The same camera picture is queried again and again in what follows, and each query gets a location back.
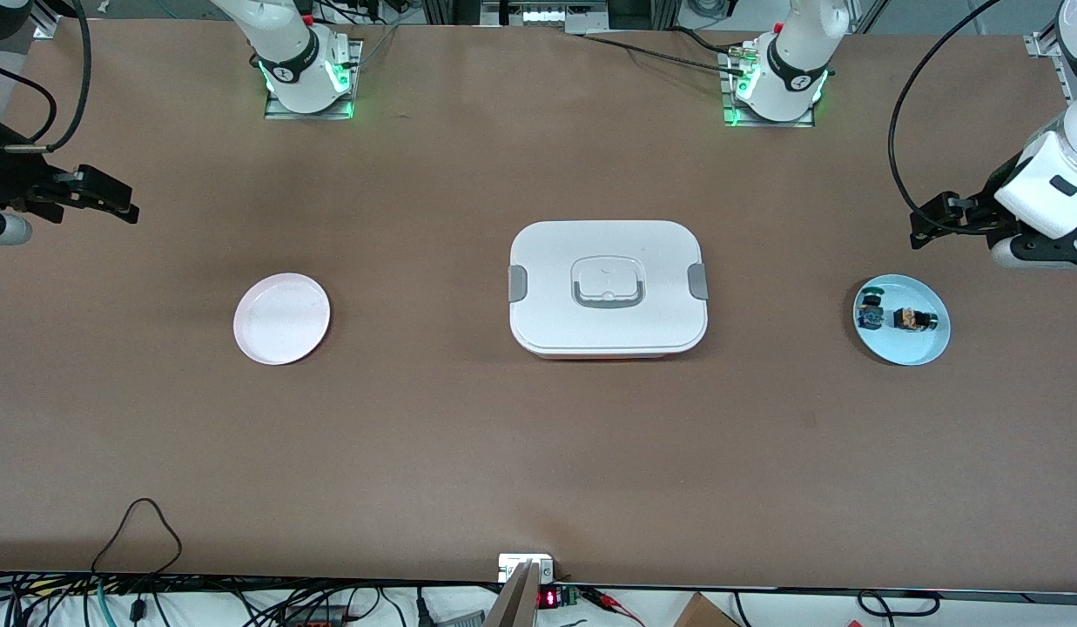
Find light blue round plate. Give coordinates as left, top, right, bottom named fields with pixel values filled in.
left=853, top=274, right=952, bottom=367

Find pink round plate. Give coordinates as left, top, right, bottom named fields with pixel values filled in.
left=233, top=273, right=332, bottom=366

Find white lunch box grey latches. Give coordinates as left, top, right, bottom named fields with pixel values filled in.
left=508, top=220, right=709, bottom=360

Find brown cardboard box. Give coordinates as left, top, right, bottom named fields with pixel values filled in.
left=673, top=592, right=741, bottom=627

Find red black clip leads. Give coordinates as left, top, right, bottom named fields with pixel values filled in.
left=582, top=587, right=645, bottom=627

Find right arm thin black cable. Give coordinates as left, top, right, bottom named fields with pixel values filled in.
left=0, top=61, right=60, bottom=145

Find left arm looping black cable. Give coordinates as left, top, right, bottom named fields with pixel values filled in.
left=888, top=0, right=1002, bottom=214

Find aluminium extrusion rail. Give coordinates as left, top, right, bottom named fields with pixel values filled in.
left=1024, top=30, right=1072, bottom=98

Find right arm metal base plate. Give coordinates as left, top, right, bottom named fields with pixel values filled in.
left=264, top=39, right=363, bottom=120

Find thin black cable loop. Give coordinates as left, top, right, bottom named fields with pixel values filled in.
left=91, top=497, right=185, bottom=577

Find black table cable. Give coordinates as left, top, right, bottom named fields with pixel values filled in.
left=671, top=27, right=750, bottom=57
left=564, top=31, right=735, bottom=71

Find silver frame with light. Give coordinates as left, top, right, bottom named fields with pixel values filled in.
left=480, top=0, right=610, bottom=27

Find small white mount plate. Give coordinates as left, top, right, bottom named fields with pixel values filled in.
left=498, top=554, right=555, bottom=583

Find grey angled post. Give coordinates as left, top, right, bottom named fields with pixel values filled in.
left=484, top=560, right=541, bottom=627

